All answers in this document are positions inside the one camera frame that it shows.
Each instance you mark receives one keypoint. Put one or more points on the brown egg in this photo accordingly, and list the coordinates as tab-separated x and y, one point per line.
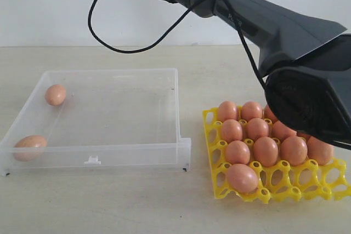
250	110
294	150
242	178
265	151
227	110
55	95
281	131
237	152
231	130
257	128
320	151
304	136
269	114

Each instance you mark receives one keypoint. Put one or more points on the clear plastic tray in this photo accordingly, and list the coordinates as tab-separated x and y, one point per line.
110	119

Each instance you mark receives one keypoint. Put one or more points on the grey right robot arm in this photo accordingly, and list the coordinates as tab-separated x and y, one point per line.
303	67

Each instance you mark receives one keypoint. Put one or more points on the yellow plastic egg rack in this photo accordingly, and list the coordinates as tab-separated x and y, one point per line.
279	182

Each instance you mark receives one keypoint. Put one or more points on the brown egg front left corner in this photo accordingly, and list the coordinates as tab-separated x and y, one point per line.
31	147

